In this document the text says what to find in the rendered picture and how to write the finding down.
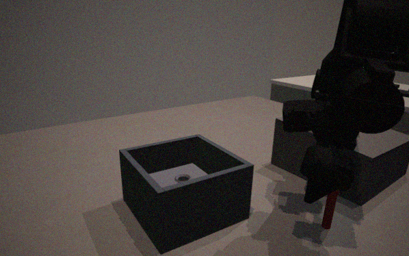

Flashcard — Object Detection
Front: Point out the red peg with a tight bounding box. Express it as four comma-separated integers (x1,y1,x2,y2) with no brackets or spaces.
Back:
322,190,338,229

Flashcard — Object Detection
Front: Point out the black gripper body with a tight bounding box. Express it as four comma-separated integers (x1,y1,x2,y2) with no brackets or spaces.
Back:
300,92,359,192

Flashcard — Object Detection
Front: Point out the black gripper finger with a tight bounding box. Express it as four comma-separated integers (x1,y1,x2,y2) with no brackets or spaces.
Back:
316,138,326,148
304,177,338,204

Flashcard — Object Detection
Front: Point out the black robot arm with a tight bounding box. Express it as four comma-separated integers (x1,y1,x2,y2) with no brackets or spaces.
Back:
282,0,409,138

